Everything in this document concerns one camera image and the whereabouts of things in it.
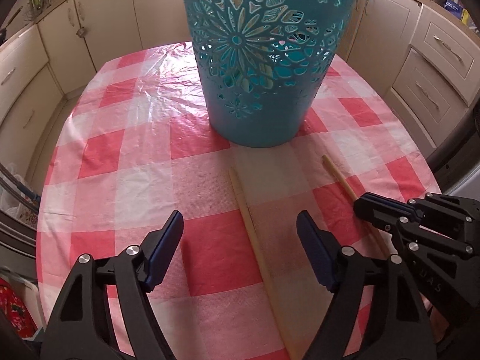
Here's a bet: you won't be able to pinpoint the cream drawer cabinet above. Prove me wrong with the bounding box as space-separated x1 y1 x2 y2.
342 0 479 157

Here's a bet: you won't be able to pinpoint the teal perforated plastic basket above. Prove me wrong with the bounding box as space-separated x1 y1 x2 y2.
183 0 356 148

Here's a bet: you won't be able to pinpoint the bamboo chopstick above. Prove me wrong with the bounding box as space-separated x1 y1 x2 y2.
322 154 390 258
229 167 299 359

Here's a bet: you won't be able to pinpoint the cream corner cabinets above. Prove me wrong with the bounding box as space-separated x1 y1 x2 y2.
1 0 190 180

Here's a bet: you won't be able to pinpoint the red white checkered tablecloth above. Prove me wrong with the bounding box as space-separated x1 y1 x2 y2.
37 43 439 359

